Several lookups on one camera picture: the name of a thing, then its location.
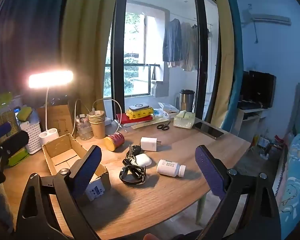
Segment white balcony cabinet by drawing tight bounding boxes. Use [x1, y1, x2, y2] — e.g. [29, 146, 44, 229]
[150, 64, 170, 98]

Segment red book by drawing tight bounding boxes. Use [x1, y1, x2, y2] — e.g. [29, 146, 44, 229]
[116, 112, 154, 125]

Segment person's left forearm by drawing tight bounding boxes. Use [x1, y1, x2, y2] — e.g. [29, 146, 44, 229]
[0, 182, 14, 233]

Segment hanging beige shirt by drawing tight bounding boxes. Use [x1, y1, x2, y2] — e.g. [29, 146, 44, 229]
[180, 21, 194, 70]

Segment balcony railing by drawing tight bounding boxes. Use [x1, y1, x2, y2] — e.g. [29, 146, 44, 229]
[105, 62, 163, 68]

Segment yellow curtain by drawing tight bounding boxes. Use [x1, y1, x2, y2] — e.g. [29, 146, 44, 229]
[211, 0, 237, 130]
[59, 0, 120, 138]

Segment green plastic bag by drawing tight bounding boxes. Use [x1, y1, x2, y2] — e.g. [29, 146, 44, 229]
[7, 147, 30, 167]

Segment printed light blue blanket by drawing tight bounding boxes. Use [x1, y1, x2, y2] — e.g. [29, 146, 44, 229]
[275, 130, 300, 240]

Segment printed cardboard lamp packaging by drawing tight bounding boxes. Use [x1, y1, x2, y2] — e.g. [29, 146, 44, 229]
[37, 104, 74, 139]

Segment black monitor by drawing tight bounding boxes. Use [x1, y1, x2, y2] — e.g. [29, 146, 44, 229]
[240, 70, 277, 109]

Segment hanging grey green jacket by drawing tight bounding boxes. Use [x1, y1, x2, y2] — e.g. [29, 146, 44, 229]
[190, 24, 210, 72]

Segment green tissue pack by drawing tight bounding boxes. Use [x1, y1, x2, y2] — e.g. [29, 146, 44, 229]
[173, 110, 196, 130]

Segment white plastic packets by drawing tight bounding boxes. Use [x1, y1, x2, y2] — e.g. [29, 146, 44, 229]
[152, 102, 180, 119]

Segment black flashlight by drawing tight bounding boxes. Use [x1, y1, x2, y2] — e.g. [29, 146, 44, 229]
[122, 158, 143, 173]

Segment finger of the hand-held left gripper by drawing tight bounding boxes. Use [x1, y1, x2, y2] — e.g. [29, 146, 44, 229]
[0, 131, 30, 157]
[0, 122, 12, 141]

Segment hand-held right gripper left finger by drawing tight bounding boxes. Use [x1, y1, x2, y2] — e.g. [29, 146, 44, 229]
[15, 145, 103, 240]

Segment black sliding door frame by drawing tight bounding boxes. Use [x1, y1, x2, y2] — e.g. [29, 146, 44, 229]
[194, 0, 217, 120]
[111, 0, 129, 120]

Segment black tablet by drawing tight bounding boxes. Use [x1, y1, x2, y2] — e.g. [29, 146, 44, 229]
[193, 122, 225, 140]

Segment wristwatch with leather strap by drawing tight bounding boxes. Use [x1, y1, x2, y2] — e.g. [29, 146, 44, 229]
[119, 166, 147, 185]

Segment white desk lamp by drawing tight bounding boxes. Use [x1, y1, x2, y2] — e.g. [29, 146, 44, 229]
[28, 70, 74, 146]

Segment light green table leg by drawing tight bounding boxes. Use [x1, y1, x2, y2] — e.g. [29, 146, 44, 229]
[195, 191, 212, 225]

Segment green sponge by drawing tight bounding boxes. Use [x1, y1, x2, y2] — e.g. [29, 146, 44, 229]
[17, 107, 33, 121]

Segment hanging blue shirt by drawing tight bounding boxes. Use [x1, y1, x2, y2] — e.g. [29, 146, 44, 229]
[162, 18, 183, 62]

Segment steel thermos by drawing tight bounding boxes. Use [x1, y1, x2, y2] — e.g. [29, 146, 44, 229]
[179, 89, 196, 107]

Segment white lamp cable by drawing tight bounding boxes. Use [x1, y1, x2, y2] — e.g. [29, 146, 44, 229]
[72, 99, 83, 137]

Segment white plastic basket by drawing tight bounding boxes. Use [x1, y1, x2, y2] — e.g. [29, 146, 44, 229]
[19, 121, 44, 155]

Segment white pill bottle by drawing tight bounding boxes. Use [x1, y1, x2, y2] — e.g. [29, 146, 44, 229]
[157, 159, 186, 178]

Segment beige envelope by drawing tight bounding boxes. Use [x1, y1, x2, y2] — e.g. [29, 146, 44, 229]
[130, 117, 174, 130]

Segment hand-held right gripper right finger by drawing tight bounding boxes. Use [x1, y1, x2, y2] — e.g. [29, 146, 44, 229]
[195, 144, 282, 240]

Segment stack of brown paper cups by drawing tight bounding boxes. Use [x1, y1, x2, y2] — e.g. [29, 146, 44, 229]
[88, 110, 106, 139]

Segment blue curtain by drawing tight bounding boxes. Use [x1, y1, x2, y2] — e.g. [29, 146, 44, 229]
[222, 0, 245, 135]
[0, 0, 73, 98]

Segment cardboard box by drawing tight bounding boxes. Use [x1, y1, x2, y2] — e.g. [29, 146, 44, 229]
[42, 133, 112, 202]

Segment white shelf unit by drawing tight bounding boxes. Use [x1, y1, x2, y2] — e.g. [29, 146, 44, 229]
[231, 105, 268, 137]

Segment wall air conditioner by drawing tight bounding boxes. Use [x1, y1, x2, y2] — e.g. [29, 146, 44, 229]
[241, 7, 292, 27]

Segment white earbuds case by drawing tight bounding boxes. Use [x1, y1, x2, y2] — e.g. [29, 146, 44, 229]
[135, 153, 152, 167]

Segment red can with yellow lid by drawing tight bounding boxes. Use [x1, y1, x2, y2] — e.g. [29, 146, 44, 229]
[104, 132, 125, 152]

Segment white cube charger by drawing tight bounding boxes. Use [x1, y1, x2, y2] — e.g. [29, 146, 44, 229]
[140, 137, 162, 152]

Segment grey power bank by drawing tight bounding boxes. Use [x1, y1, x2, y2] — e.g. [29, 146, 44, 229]
[129, 104, 150, 111]

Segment white charging cable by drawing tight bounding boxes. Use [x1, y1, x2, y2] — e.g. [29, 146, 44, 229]
[92, 99, 123, 132]

